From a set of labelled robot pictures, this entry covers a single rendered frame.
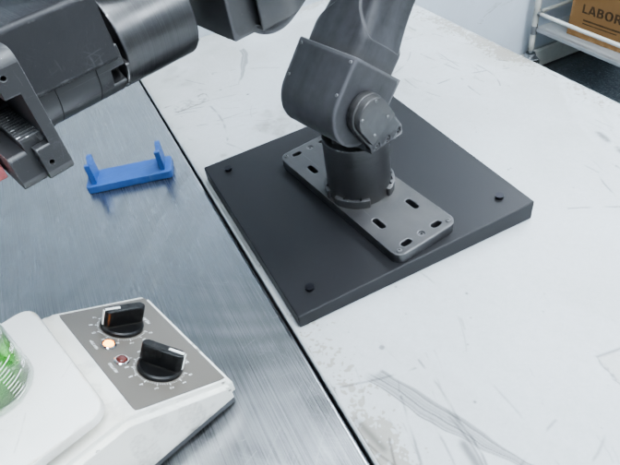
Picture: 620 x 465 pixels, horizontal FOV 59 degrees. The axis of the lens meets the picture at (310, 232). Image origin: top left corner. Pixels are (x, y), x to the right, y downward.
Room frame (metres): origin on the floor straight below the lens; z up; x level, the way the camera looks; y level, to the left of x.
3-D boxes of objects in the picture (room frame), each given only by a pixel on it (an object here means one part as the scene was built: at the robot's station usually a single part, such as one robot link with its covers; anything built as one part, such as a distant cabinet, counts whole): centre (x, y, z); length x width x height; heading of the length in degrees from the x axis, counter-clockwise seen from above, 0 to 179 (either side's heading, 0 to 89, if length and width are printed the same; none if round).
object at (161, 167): (0.55, 0.20, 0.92); 0.10 x 0.03 x 0.04; 95
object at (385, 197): (0.43, -0.06, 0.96); 0.20 x 0.07 x 0.08; 28
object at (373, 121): (0.42, -0.05, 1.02); 0.09 x 0.06 x 0.06; 35
